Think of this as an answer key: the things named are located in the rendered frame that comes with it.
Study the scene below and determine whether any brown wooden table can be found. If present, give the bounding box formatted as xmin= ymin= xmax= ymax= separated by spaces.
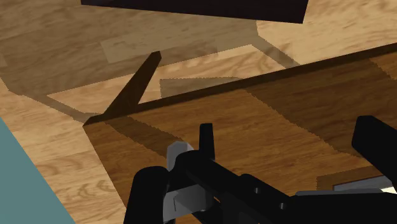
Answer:
xmin=83 ymin=43 xmax=397 ymax=224

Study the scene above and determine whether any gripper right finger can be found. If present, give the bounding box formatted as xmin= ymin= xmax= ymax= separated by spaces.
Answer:
xmin=351 ymin=115 xmax=397 ymax=191

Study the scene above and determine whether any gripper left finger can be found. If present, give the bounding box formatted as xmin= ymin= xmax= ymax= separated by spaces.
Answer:
xmin=175 ymin=123 xmax=293 ymax=224

